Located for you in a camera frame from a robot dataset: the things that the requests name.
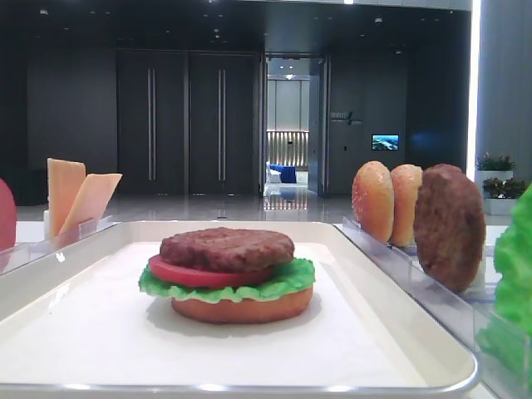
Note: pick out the orange cheese slice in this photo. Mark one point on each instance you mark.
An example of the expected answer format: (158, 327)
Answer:
(64, 181)
(91, 200)

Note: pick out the meat patty in stack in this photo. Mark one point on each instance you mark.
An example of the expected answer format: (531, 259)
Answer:
(229, 250)

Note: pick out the green lettuce in stack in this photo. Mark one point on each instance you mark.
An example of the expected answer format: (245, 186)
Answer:
(292, 277)

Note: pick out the tomato slice in stack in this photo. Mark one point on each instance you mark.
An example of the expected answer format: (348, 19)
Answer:
(195, 278)

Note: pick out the upright brown meat patty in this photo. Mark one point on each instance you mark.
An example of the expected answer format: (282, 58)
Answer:
(449, 227)

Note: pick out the upright orange cheese slice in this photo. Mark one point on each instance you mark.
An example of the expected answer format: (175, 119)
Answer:
(64, 181)

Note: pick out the upright red tomato slice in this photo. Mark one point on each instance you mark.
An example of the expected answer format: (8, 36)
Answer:
(8, 217)

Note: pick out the upright green lettuce leaf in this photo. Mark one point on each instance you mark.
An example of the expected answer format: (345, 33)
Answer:
(513, 270)

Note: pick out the blue sofa in hallway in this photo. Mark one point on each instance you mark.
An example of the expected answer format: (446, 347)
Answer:
(287, 173)

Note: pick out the sesame bun top upright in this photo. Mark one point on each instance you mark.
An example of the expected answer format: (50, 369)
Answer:
(373, 200)

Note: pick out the bottom bun in stack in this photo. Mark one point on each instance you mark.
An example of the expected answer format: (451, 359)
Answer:
(248, 311)

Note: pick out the dark double door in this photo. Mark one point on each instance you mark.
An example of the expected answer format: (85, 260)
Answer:
(186, 123)

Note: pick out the white rectangular tray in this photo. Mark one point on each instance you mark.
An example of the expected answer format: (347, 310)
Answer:
(74, 324)

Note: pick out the potted plants in planter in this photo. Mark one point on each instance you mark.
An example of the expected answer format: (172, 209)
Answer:
(495, 179)

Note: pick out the wall display screen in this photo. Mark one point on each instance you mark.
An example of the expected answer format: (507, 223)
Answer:
(385, 142)

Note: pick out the left clear acrylic rail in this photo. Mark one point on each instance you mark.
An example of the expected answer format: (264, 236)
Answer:
(21, 254)

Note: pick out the clear acrylic rail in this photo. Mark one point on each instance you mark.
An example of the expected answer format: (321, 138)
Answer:
(470, 315)
(21, 254)

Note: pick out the right clear acrylic rail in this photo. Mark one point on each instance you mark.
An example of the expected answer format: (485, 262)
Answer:
(470, 315)

